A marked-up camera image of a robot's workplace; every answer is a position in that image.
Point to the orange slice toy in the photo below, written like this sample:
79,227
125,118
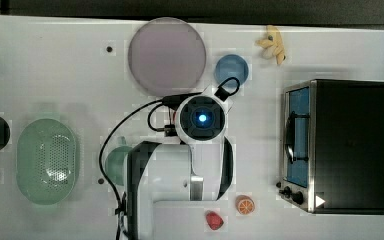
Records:
244,205

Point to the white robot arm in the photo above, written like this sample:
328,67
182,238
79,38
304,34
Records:
196,164

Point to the silver black toaster oven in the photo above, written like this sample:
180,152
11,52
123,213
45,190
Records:
333,147

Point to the red plush pepper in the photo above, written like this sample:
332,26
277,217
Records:
213,220

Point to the lilac round plate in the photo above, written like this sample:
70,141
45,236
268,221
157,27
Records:
167,56

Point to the green cup with handle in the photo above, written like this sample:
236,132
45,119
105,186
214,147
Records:
115,160

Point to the blue small bowl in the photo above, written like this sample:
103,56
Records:
231,65

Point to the green oval strainer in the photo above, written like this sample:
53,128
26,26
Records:
46,161

